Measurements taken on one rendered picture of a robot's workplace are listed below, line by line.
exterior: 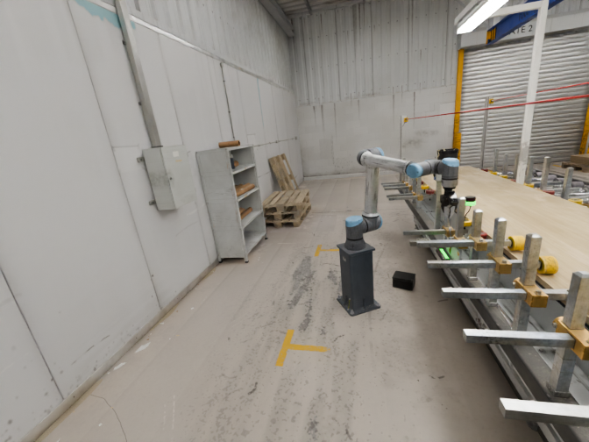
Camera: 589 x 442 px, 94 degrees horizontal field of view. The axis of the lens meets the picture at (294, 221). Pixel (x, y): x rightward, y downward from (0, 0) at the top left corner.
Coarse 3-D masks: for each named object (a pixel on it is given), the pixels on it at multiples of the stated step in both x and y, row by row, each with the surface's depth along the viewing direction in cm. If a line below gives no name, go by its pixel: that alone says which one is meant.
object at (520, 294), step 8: (448, 288) 113; (456, 288) 113; (464, 288) 112; (448, 296) 112; (456, 296) 111; (464, 296) 110; (472, 296) 110; (480, 296) 109; (488, 296) 108; (496, 296) 108; (504, 296) 107; (512, 296) 106; (520, 296) 106; (552, 296) 103; (560, 296) 103
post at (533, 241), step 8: (528, 240) 104; (536, 240) 102; (528, 248) 104; (536, 248) 103; (528, 256) 104; (536, 256) 103; (528, 264) 105; (536, 264) 104; (528, 272) 106; (520, 280) 110; (528, 280) 107; (520, 304) 111; (528, 304) 110; (520, 312) 112; (528, 312) 111; (520, 320) 113; (528, 320) 112; (512, 328) 118; (520, 328) 114
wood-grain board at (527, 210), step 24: (456, 192) 273; (480, 192) 263; (504, 192) 254; (528, 192) 246; (504, 216) 198; (528, 216) 193; (552, 216) 188; (576, 216) 184; (552, 240) 155; (576, 240) 152; (576, 264) 130; (552, 288) 115
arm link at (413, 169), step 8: (360, 152) 216; (368, 152) 213; (360, 160) 213; (368, 160) 208; (376, 160) 200; (384, 160) 194; (392, 160) 188; (400, 160) 184; (384, 168) 197; (392, 168) 188; (400, 168) 182; (408, 168) 174; (416, 168) 169; (424, 168) 170; (416, 176) 171
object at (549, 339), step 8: (464, 336) 90; (472, 336) 88; (480, 336) 87; (488, 336) 87; (496, 336) 86; (504, 336) 86; (512, 336) 86; (520, 336) 85; (528, 336) 85; (536, 336) 85; (544, 336) 84; (552, 336) 84; (560, 336) 84; (568, 336) 83; (496, 344) 87; (504, 344) 87; (512, 344) 86; (520, 344) 86; (528, 344) 85; (536, 344) 84; (544, 344) 84; (552, 344) 83; (560, 344) 83; (568, 344) 82
